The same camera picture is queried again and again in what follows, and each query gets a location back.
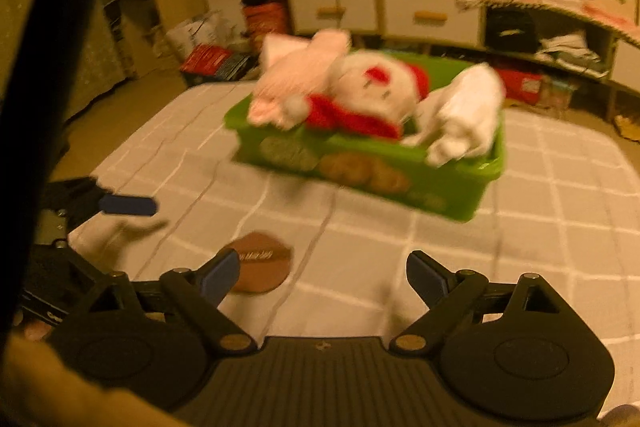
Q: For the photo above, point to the red and black box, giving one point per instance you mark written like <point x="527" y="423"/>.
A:
<point x="214" y="64"/>

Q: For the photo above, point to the wooden cabinet white drawer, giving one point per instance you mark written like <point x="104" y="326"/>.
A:
<point x="434" y="22"/>

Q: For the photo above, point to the brown round coaster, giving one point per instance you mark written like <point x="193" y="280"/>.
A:
<point x="265" y="262"/>

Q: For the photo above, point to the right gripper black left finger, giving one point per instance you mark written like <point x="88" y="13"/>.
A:
<point x="197" y="295"/>

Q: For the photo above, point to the long low curved sideboard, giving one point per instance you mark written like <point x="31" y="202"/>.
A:
<point x="581" y="48"/>

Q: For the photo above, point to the red box under sideboard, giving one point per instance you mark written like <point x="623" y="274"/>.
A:
<point x="521" y="86"/>

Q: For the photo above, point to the white plush with red bow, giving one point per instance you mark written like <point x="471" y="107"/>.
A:
<point x="321" y="83"/>

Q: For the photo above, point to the black bag in sideboard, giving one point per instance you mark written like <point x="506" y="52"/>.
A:
<point x="510" y="30"/>

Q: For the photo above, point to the green plastic bin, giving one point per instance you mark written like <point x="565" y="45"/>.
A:
<point x="377" y="166"/>

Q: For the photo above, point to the orange printed bag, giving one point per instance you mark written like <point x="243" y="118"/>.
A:
<point x="262" y="20"/>

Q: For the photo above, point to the white cloth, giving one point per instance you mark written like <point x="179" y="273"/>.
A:
<point x="459" y="120"/>

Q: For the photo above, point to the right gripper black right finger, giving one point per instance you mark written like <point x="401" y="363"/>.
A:
<point x="450" y="298"/>

